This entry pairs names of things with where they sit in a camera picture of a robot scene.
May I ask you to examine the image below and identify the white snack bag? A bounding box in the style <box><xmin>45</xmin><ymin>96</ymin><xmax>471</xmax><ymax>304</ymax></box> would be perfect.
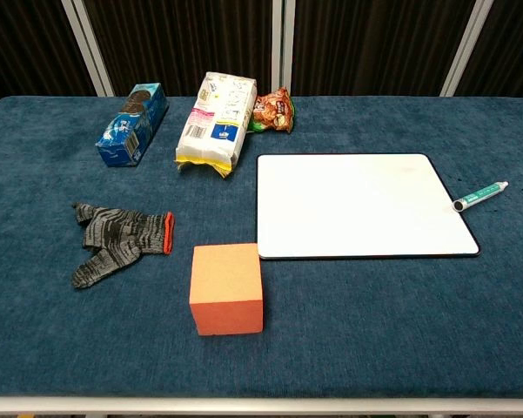
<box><xmin>174</xmin><ymin>71</ymin><xmax>258</xmax><ymax>180</ymax></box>

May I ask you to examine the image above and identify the white rectangular board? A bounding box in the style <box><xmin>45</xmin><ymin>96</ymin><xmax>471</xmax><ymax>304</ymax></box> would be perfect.
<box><xmin>256</xmin><ymin>152</ymin><xmax>481</xmax><ymax>261</ymax></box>

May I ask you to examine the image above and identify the orange chips bag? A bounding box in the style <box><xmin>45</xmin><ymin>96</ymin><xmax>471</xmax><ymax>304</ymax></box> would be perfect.
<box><xmin>247</xmin><ymin>86</ymin><xmax>296</xmax><ymax>134</ymax></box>

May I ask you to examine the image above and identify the white partition post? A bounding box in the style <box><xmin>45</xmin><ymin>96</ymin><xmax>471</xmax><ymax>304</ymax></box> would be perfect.
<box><xmin>271</xmin><ymin>0</ymin><xmax>296</xmax><ymax>96</ymax></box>
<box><xmin>439</xmin><ymin>0</ymin><xmax>493</xmax><ymax>98</ymax></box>
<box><xmin>60</xmin><ymin>0</ymin><xmax>115</xmax><ymax>98</ymax></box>

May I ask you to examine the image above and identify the blue fabric table cover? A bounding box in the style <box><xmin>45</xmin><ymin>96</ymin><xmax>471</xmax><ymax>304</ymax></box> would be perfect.
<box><xmin>0</xmin><ymin>94</ymin><xmax>523</xmax><ymax>400</ymax></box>

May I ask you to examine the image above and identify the grey knit work glove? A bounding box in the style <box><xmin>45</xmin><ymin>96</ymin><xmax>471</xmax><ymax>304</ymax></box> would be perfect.
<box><xmin>70</xmin><ymin>201</ymin><xmax>176</xmax><ymax>291</ymax></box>

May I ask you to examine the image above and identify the dark ribbed partition panel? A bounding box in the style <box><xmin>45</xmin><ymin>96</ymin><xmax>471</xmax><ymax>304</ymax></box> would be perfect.
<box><xmin>455</xmin><ymin>0</ymin><xmax>523</xmax><ymax>98</ymax></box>
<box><xmin>292</xmin><ymin>0</ymin><xmax>476</xmax><ymax>98</ymax></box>
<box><xmin>82</xmin><ymin>0</ymin><xmax>274</xmax><ymax>97</ymax></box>
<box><xmin>0</xmin><ymin>0</ymin><xmax>97</xmax><ymax>112</ymax></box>

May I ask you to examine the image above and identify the white table frame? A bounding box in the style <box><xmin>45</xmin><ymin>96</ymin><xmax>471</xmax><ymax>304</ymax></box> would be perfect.
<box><xmin>0</xmin><ymin>394</ymin><xmax>523</xmax><ymax>417</ymax></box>

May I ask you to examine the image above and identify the orange sticky note pad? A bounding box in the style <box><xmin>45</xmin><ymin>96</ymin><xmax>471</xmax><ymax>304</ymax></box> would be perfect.
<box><xmin>189</xmin><ymin>243</ymin><xmax>265</xmax><ymax>338</ymax></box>

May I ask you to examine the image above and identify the blue cookie box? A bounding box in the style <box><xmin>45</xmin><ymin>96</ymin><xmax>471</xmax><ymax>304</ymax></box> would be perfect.
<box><xmin>95</xmin><ymin>83</ymin><xmax>170</xmax><ymax>168</ymax></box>

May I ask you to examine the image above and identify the white and green marker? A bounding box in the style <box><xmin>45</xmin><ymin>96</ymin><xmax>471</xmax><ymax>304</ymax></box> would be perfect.
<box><xmin>453</xmin><ymin>180</ymin><xmax>510</xmax><ymax>213</ymax></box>

